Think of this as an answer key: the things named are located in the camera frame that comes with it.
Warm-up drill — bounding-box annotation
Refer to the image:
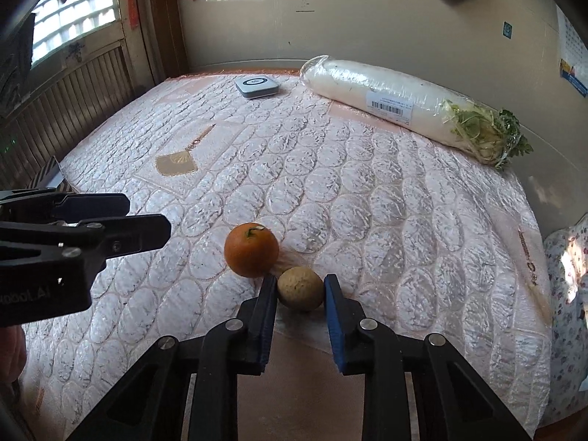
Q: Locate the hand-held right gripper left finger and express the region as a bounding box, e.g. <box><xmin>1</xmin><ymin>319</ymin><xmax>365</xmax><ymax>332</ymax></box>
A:
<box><xmin>67</xmin><ymin>275</ymin><xmax>277</xmax><ymax>441</ymax></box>

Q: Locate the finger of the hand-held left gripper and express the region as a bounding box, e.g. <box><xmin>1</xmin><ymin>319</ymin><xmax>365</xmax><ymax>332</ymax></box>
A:
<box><xmin>0</xmin><ymin>188</ymin><xmax>130</xmax><ymax>222</ymax></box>
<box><xmin>0</xmin><ymin>214</ymin><xmax>172</xmax><ymax>259</ymax></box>

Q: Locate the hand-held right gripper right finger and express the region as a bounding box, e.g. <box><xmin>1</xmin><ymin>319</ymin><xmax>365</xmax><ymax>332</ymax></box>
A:
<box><xmin>324</xmin><ymin>274</ymin><xmax>522</xmax><ymax>441</ymax></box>

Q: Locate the small brown round longan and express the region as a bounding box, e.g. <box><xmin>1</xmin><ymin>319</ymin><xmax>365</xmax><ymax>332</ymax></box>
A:
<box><xmin>277</xmin><ymin>266</ymin><xmax>325</xmax><ymax>313</ymax></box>

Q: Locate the white tray with striped rim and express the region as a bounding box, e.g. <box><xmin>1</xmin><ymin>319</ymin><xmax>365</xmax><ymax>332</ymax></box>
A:
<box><xmin>28</xmin><ymin>156</ymin><xmax>74</xmax><ymax>191</ymax></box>

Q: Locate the orange tangerine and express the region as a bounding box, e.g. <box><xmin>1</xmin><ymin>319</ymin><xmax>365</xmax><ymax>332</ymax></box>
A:
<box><xmin>224</xmin><ymin>223</ymin><xmax>280</xmax><ymax>279</ymax></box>

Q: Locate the person's left hand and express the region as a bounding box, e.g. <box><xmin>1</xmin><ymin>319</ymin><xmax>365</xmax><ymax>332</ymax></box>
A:
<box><xmin>0</xmin><ymin>326</ymin><xmax>26</xmax><ymax>377</ymax></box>

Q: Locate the brown wooden slatted panel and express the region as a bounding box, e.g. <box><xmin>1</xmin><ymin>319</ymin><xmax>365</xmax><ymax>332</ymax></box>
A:
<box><xmin>0</xmin><ymin>41</ymin><xmax>139</xmax><ymax>180</ymax></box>

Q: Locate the pink quilted mattress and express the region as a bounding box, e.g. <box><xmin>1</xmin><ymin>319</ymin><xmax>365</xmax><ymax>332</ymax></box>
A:
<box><xmin>18</xmin><ymin>71</ymin><xmax>552</xmax><ymax>441</ymax></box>

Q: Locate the grey flat electronic device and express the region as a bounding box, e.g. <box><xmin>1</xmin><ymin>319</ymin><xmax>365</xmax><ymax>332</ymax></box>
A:
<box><xmin>234</xmin><ymin>76</ymin><xmax>280</xmax><ymax>100</ymax></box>

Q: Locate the bright barred window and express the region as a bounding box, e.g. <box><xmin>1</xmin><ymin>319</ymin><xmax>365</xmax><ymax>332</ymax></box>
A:
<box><xmin>30</xmin><ymin>0</ymin><xmax>118</xmax><ymax>67</ymax></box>

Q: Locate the floral printed cloth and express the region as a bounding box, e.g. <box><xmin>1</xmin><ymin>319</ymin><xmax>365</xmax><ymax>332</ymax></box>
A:
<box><xmin>542</xmin><ymin>216</ymin><xmax>588</xmax><ymax>428</ymax></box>

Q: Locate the plastic-wrapped white radish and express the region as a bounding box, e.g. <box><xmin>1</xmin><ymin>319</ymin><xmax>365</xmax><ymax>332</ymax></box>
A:
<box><xmin>300</xmin><ymin>54</ymin><xmax>534</xmax><ymax>171</ymax></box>

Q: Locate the wall calendar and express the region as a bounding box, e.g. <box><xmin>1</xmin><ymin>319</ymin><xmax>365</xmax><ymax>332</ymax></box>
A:
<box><xmin>556</xmin><ymin>4</ymin><xmax>588</xmax><ymax>98</ymax></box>

